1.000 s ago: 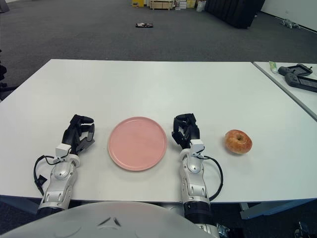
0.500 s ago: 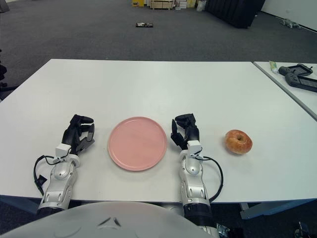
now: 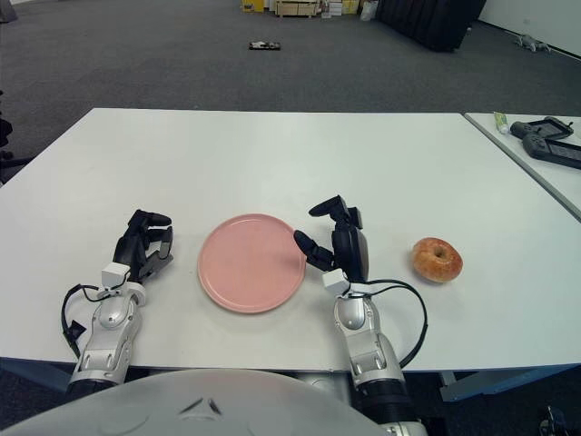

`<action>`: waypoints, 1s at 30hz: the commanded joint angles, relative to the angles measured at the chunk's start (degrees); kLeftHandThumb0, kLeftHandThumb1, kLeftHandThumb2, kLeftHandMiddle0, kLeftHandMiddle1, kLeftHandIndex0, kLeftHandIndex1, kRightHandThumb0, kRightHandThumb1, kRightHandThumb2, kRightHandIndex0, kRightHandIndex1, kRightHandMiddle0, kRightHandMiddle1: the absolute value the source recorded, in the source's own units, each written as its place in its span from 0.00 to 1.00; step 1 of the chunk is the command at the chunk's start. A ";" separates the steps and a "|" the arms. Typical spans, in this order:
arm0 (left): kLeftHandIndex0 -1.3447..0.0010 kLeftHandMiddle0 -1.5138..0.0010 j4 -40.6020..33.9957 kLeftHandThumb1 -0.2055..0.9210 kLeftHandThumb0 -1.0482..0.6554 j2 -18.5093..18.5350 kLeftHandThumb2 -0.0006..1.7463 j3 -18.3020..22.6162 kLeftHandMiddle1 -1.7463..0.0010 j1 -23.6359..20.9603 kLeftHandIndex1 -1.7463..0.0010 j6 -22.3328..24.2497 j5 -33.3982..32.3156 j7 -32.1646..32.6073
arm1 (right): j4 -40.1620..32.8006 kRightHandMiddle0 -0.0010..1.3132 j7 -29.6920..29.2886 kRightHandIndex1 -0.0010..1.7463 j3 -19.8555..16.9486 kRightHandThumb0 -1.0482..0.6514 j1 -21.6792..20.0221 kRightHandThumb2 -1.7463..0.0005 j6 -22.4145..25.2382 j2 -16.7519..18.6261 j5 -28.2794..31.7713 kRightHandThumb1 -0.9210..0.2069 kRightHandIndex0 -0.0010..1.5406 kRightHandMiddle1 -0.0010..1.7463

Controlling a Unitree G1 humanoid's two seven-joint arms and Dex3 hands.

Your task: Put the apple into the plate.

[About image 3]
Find black curtain partition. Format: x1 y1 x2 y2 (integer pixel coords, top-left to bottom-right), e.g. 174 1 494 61
375 0 489 54

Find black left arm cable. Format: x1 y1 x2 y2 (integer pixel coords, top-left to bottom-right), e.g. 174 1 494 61
61 283 113 360

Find pink round plate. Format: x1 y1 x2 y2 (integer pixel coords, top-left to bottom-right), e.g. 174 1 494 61
197 213 309 315

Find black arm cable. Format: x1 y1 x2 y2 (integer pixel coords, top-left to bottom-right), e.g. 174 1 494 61
61 283 113 360
349 279 428 367

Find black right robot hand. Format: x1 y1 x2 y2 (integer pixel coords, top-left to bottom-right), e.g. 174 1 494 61
293 194 369 282

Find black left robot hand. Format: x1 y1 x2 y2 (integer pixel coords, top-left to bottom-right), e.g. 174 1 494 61
112 208 176 285

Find black office chair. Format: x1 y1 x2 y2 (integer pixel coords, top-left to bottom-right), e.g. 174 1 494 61
0 90 35 185

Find grey robot torso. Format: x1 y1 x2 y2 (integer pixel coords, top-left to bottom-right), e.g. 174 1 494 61
0 368 391 436

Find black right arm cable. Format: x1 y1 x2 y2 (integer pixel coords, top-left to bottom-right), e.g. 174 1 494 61
349 279 428 367

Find red yellow apple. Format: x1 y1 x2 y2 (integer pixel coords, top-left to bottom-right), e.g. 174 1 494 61
411 236 464 285

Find stack of white boxes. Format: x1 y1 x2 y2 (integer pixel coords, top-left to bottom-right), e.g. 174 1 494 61
322 0 362 19

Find black handheld controller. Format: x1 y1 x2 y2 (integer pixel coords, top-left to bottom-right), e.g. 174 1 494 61
508 116 576 141
521 134 581 170

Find grey quadruped robot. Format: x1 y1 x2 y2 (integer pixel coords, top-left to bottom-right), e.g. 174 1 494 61
514 34 553 54

